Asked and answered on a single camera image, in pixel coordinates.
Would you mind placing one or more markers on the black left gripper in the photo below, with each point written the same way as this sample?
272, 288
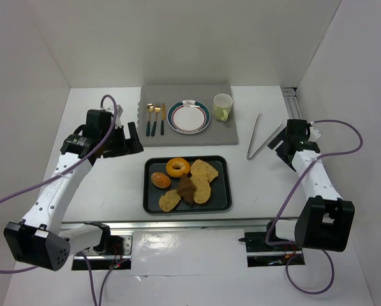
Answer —
123, 144

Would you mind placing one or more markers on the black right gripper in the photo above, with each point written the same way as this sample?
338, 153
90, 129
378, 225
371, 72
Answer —
283, 144

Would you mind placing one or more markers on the metal tongs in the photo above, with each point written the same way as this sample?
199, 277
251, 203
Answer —
250, 155

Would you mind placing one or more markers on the sesame bun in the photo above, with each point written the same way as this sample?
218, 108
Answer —
160, 180

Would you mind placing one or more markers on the orange glazed donut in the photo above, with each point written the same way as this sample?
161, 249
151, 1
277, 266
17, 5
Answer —
177, 167

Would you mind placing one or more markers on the bread slice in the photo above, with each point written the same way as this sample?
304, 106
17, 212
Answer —
202, 168
169, 200
202, 189

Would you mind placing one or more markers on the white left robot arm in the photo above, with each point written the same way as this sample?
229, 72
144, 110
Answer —
37, 238

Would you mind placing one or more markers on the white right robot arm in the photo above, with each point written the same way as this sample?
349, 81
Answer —
326, 218

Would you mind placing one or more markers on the light green mug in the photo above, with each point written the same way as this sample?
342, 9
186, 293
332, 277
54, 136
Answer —
222, 105

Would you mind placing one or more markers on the white plate red teal rim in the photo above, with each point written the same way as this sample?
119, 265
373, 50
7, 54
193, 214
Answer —
188, 117

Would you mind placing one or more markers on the brown chocolate croissant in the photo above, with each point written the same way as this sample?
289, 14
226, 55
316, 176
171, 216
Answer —
186, 189

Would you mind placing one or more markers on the black baking tray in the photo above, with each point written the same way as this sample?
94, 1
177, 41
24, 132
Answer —
219, 201

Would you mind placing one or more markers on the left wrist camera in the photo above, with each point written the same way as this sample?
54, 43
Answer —
115, 110

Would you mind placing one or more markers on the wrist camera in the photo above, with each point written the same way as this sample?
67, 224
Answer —
115, 110
315, 133

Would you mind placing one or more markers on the aluminium side rail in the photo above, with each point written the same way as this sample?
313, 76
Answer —
292, 104

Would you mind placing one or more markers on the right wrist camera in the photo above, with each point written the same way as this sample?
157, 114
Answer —
315, 133

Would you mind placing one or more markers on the gold spoon green handle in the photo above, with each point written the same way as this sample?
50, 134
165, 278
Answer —
150, 110

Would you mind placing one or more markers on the aluminium front rail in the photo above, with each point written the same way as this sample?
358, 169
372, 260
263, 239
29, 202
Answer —
190, 224

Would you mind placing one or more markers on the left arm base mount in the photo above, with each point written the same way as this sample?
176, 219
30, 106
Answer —
117, 254

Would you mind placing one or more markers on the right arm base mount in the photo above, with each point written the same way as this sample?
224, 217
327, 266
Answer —
259, 254

